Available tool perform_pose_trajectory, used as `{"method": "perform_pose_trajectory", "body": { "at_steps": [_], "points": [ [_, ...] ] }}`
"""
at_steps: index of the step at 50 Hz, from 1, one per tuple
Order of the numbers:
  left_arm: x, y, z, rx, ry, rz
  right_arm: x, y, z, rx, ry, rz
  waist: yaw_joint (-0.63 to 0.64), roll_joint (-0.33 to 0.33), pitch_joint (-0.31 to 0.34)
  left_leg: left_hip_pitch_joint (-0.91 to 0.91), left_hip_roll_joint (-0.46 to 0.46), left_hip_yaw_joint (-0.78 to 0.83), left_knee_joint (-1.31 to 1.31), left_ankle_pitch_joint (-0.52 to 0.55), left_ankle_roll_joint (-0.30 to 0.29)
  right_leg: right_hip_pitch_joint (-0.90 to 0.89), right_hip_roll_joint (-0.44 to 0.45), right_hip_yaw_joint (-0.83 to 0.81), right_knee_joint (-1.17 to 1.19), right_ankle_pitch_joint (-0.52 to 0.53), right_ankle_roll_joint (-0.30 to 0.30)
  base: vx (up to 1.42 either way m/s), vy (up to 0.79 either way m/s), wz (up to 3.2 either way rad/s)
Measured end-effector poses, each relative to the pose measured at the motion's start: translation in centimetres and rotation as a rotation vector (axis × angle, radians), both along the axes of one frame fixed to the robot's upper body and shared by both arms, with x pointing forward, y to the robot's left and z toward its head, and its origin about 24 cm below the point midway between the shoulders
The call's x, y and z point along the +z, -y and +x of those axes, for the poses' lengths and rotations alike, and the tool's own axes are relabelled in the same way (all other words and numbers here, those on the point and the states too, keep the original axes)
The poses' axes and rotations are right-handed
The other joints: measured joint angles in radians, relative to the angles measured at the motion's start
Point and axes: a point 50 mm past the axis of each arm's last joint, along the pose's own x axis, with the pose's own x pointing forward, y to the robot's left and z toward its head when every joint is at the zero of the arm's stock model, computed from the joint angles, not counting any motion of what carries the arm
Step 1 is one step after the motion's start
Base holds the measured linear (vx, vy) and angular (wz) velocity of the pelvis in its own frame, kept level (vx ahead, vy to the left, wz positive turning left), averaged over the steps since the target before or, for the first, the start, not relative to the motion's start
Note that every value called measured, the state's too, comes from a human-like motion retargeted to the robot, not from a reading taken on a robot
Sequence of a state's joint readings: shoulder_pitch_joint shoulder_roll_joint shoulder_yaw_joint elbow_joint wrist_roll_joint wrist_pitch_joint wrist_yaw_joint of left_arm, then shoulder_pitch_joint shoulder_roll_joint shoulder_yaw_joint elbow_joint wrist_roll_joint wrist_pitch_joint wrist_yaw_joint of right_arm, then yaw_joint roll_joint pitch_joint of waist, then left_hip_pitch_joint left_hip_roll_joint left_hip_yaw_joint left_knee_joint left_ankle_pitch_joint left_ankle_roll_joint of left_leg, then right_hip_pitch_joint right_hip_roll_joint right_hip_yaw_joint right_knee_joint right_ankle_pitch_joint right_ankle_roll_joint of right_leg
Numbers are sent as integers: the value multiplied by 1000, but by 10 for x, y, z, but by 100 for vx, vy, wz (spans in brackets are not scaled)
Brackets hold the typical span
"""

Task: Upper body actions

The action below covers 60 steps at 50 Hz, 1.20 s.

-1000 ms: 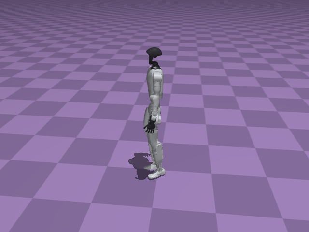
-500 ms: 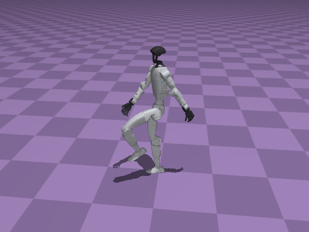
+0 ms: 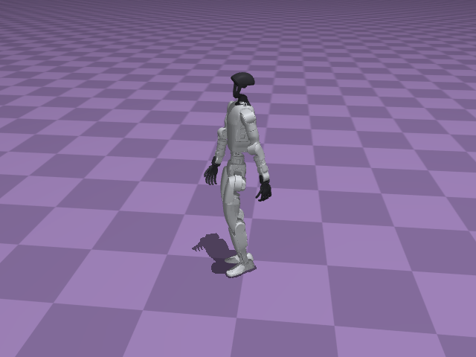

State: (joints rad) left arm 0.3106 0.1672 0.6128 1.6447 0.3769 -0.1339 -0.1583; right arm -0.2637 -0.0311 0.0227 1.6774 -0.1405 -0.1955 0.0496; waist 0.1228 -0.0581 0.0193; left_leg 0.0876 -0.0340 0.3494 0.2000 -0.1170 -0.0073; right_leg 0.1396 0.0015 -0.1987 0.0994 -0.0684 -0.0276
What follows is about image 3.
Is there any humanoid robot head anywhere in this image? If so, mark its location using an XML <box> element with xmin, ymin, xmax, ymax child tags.
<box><xmin>231</xmin><ymin>72</ymin><xmax>255</xmax><ymax>106</ymax></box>

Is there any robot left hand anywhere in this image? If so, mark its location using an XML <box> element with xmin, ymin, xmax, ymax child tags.
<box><xmin>256</xmin><ymin>175</ymin><xmax>271</xmax><ymax>202</ymax></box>

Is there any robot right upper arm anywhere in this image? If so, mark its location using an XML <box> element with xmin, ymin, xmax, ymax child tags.
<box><xmin>217</xmin><ymin>101</ymin><xmax>234</xmax><ymax>140</ymax></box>

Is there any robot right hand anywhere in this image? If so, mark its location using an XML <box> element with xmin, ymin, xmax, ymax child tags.
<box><xmin>204</xmin><ymin>156</ymin><xmax>220</xmax><ymax>185</ymax></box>

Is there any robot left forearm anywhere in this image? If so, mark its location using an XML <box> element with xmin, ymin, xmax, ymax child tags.
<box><xmin>254</xmin><ymin>144</ymin><xmax>270</xmax><ymax>182</ymax></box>

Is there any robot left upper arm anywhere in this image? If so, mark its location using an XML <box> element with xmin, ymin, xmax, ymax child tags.
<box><xmin>240</xmin><ymin>109</ymin><xmax>261</xmax><ymax>155</ymax></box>

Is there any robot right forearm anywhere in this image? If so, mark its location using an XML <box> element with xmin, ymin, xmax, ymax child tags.
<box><xmin>215</xmin><ymin>136</ymin><xmax>228</xmax><ymax>164</ymax></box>

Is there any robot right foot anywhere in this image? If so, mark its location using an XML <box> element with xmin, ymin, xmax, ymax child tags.
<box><xmin>225</xmin><ymin>253</ymin><xmax>254</xmax><ymax>263</ymax></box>

